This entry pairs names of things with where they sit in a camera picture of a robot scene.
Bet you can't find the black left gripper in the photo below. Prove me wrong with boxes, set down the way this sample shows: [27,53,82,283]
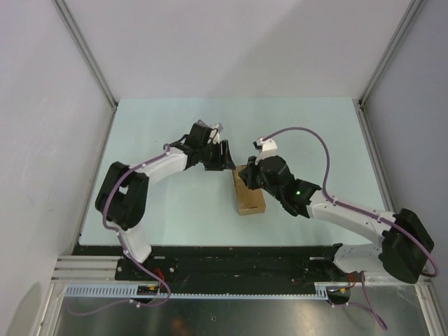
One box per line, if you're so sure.
[199,140,235,172]

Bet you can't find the brown cardboard express box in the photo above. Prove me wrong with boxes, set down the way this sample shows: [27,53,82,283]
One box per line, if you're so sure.
[232,165,266,216]

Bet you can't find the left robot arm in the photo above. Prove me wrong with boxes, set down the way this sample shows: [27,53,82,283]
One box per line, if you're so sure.
[94,120,236,280]

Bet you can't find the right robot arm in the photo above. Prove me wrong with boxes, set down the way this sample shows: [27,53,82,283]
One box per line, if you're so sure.
[238,155,434,284]

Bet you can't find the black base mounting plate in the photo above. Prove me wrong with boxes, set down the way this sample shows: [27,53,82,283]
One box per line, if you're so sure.
[71,244,351,295]

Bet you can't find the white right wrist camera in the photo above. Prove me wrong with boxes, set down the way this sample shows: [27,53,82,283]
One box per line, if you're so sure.
[253,138,278,165]

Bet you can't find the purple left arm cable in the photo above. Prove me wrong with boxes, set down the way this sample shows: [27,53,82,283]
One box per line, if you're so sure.
[65,118,206,316]

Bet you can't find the slotted cable duct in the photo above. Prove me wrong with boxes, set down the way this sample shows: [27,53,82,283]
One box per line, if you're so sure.
[64,282,351,299]

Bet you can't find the aluminium front rail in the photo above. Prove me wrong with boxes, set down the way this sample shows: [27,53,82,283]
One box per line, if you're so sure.
[51,255,120,284]

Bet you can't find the left aluminium frame post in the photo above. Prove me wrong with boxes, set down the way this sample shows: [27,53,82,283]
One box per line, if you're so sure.
[51,0,119,110]

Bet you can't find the aluminium frame post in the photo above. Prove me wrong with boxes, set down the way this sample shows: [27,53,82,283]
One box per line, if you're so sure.
[358,0,427,109]
[51,0,119,110]

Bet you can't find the right aluminium frame post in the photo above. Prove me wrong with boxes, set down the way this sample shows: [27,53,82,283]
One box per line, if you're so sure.
[358,0,427,109]

